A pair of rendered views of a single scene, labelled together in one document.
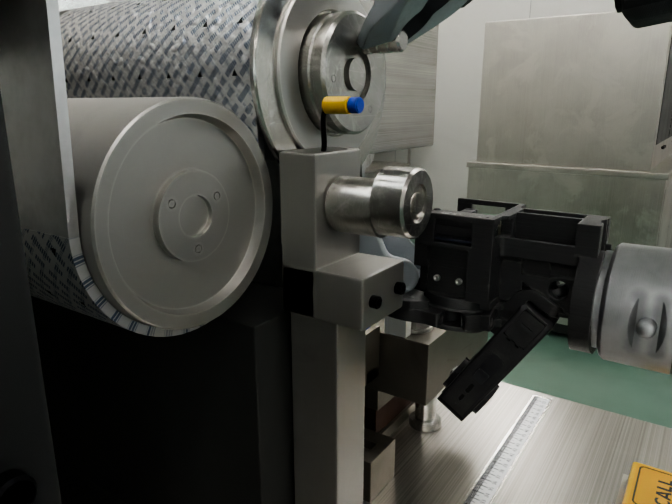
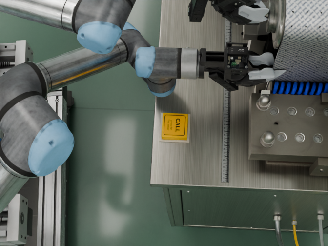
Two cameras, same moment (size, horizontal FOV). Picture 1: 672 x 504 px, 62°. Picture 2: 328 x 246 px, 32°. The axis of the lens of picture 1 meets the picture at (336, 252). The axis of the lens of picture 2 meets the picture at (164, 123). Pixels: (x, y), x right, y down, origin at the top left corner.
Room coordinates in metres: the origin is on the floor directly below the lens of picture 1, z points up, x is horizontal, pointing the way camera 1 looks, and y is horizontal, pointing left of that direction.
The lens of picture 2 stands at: (0.81, -0.49, 2.39)
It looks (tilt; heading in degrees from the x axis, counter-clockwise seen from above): 72 degrees down; 157
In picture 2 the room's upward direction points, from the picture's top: 8 degrees counter-clockwise
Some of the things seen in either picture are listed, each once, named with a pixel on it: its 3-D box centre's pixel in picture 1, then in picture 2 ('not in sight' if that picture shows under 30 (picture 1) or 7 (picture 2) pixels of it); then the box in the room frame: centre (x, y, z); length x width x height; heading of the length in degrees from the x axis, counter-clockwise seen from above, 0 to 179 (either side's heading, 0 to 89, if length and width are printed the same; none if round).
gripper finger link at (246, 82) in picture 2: not in sight; (247, 76); (0.42, -0.08, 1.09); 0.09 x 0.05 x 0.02; 55
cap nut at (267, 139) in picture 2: not in sight; (268, 137); (0.57, -0.12, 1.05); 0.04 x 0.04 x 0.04
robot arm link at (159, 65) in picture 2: not in sight; (158, 63); (0.28, -0.25, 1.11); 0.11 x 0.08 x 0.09; 56
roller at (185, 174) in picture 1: (61, 195); not in sight; (0.35, 0.18, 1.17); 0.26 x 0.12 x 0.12; 56
